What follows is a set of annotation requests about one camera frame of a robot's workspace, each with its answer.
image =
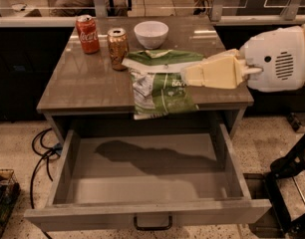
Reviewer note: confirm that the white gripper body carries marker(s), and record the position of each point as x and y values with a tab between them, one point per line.
273	59

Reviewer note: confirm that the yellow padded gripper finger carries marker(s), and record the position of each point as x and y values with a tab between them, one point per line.
227	53
220	73

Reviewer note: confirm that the green jalapeno chip bag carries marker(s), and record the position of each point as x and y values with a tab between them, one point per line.
158	87

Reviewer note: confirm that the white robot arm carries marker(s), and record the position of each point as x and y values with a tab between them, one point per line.
272	61

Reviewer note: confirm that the open grey top drawer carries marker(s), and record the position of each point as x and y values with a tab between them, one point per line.
104	182

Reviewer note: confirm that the grey cabinet with glossy top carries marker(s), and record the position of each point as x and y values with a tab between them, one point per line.
87	85

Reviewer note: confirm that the white ceramic bowl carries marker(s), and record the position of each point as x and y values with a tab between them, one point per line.
151	34

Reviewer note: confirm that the gold soda can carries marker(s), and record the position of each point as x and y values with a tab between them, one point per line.
118	47

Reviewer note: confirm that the red Coca-Cola can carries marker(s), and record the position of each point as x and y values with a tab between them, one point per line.
88	36

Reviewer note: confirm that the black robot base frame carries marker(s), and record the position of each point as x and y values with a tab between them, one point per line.
284	186

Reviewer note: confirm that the black drawer handle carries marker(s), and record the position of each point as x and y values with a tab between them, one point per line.
153	224

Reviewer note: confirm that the wire basket with items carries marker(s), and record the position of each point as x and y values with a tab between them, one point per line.
9	192

